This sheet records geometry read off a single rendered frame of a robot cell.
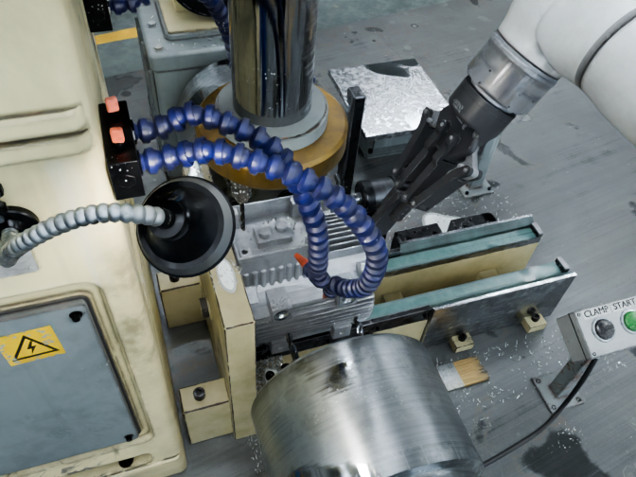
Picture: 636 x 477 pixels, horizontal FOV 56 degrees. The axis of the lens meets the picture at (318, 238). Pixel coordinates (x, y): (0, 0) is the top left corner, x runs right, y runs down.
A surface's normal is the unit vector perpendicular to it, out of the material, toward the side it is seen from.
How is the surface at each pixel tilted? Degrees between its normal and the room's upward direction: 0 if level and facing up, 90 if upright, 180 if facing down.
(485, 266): 90
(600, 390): 0
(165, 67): 90
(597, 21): 53
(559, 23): 66
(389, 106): 0
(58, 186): 90
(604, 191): 0
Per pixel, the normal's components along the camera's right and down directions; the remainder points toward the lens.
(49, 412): 0.31, 0.74
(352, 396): -0.09, -0.61
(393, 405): 0.16, -0.66
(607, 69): -0.88, 0.12
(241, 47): -0.62, 0.57
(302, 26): 0.70, 0.58
